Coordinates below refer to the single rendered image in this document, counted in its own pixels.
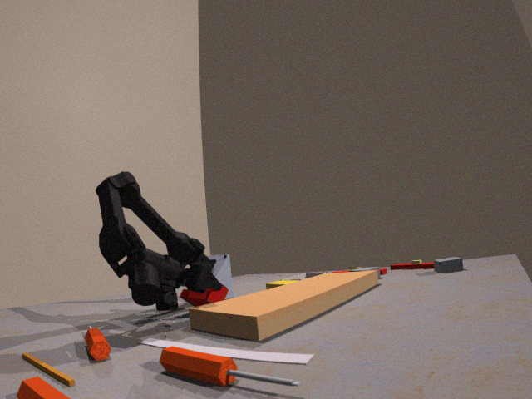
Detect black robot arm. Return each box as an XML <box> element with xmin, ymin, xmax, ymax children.
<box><xmin>96</xmin><ymin>171</ymin><xmax>216</xmax><ymax>311</ymax></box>

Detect white flat strip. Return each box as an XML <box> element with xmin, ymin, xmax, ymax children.
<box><xmin>138</xmin><ymin>338</ymin><xmax>314</xmax><ymax>365</ymax></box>

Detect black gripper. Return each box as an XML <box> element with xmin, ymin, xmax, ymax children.
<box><xmin>158</xmin><ymin>254</ymin><xmax>222</xmax><ymax>293</ymax></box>

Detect yellow rectangular block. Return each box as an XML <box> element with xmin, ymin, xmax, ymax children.
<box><xmin>266</xmin><ymin>280</ymin><xmax>300</xmax><ymax>290</ymax></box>

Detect orange rectangular floor panel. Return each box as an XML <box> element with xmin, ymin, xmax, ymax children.
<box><xmin>189</xmin><ymin>270</ymin><xmax>379</xmax><ymax>341</ymax></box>

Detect orange-handled awl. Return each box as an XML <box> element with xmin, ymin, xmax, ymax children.
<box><xmin>160</xmin><ymin>346</ymin><xmax>301</xmax><ymax>387</ymax></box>
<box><xmin>16</xmin><ymin>377</ymin><xmax>71</xmax><ymax>399</ymax></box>
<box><xmin>85</xmin><ymin>326</ymin><xmax>111</xmax><ymax>361</ymax></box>

